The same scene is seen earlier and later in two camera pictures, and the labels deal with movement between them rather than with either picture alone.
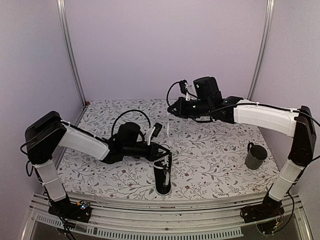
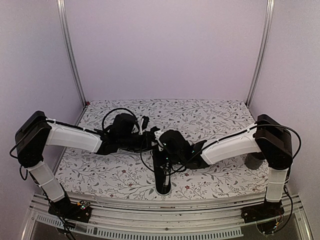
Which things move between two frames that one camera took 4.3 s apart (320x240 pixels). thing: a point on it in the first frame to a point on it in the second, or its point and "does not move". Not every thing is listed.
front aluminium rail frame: (167, 214) does not move
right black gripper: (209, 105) to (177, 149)
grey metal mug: (256, 154) does not move
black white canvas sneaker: (162, 174) does not move
